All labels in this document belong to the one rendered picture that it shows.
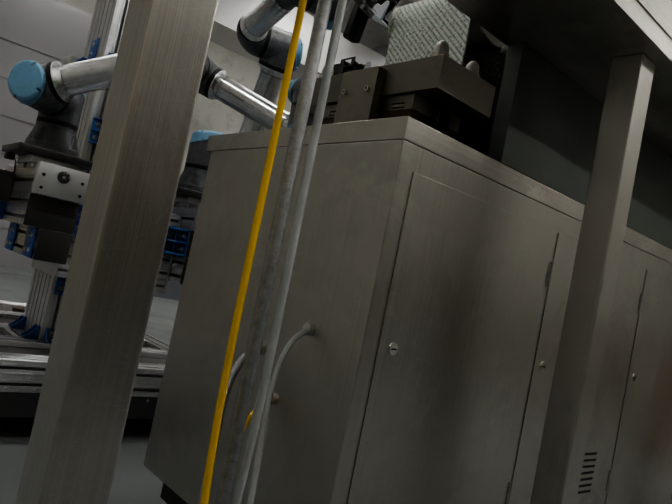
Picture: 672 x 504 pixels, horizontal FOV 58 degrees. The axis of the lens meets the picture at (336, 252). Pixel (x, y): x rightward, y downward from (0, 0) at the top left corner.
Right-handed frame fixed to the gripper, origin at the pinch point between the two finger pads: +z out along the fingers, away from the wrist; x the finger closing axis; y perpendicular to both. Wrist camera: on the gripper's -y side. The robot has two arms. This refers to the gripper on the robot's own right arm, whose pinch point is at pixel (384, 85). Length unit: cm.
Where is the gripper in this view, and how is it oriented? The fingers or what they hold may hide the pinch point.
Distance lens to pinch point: 149.7
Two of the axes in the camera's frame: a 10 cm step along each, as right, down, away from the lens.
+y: 2.0, -9.8, 0.5
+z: 6.5, 0.9, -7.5
